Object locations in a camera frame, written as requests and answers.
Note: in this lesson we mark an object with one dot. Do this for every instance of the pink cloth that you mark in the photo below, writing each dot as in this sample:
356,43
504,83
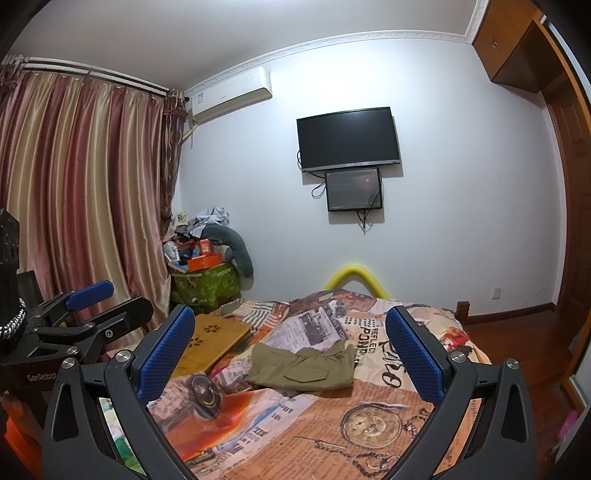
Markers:
568,427

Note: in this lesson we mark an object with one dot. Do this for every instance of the wooden bed post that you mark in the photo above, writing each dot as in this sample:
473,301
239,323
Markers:
463,311

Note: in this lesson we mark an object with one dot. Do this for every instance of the black wall television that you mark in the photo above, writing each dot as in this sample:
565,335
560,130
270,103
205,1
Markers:
346,138

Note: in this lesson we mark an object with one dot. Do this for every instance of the wooden laptop table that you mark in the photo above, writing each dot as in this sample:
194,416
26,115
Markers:
217,334

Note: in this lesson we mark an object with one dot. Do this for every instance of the small wall monitor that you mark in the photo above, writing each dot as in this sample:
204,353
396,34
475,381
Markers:
353,189

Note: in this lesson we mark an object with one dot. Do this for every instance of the white wall socket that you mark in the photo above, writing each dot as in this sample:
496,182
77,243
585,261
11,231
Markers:
495,294

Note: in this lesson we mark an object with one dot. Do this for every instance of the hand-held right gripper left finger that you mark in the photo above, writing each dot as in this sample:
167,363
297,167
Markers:
168,350

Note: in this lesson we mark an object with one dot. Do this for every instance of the pile of clothes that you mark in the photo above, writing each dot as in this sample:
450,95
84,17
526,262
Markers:
207,217

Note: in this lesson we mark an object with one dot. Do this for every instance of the red box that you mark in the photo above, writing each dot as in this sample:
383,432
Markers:
205,246

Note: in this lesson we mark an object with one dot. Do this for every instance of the striped pink beige curtain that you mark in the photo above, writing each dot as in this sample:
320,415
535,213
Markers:
92,184

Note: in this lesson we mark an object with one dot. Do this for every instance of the curtain rod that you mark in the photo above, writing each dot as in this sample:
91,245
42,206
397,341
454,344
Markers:
92,76

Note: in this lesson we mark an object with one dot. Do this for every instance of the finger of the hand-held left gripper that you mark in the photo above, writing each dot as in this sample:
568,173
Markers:
134,314
90,293

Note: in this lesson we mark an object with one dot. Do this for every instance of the orange cloth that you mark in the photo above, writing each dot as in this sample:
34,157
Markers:
23,438

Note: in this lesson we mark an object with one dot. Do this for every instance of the yellow foam tube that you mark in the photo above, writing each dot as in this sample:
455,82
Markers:
355,269

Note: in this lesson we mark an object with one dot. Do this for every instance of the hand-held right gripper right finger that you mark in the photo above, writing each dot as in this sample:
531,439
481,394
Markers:
413,355

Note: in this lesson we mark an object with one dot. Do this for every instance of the wooden overhead cabinet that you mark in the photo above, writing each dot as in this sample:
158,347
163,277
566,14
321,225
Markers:
503,41

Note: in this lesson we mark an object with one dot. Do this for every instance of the wooden door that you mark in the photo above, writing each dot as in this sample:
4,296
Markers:
572,184

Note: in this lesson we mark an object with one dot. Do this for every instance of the green storage box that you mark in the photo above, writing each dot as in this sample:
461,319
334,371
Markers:
207,286

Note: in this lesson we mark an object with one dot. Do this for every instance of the white air conditioner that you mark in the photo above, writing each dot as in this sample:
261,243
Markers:
231,94

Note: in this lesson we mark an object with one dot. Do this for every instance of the orange box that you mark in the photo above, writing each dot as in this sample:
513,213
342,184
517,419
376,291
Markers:
205,262

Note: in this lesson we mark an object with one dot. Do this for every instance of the newspaper print bedsheet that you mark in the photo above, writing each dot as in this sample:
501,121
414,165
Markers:
286,429

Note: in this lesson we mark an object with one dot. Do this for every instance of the olive green pants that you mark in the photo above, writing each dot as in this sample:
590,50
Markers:
314,369

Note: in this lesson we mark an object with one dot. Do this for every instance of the grey curved pillow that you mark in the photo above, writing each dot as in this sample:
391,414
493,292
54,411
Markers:
240,254

